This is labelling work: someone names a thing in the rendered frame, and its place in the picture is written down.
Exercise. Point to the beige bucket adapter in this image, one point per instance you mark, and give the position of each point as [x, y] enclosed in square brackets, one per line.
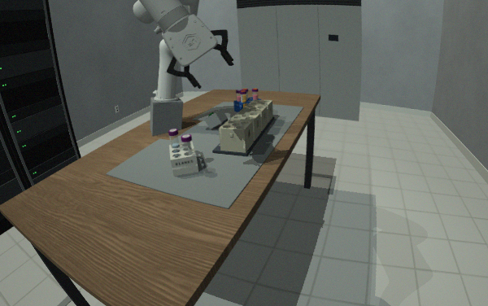
[236, 137]

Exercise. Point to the blue tube rack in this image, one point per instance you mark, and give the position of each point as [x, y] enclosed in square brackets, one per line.
[238, 106]

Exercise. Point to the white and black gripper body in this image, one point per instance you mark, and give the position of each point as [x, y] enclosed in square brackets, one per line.
[188, 41]

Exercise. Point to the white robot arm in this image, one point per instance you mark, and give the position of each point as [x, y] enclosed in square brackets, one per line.
[164, 13]

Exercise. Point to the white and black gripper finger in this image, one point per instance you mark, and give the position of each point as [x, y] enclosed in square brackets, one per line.
[186, 73]
[223, 47]

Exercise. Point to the beige square adapter with five holes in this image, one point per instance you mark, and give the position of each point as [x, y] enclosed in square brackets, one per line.
[256, 121]
[268, 104]
[258, 109]

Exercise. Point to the grey bench mat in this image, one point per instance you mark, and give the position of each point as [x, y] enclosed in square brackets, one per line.
[220, 178]

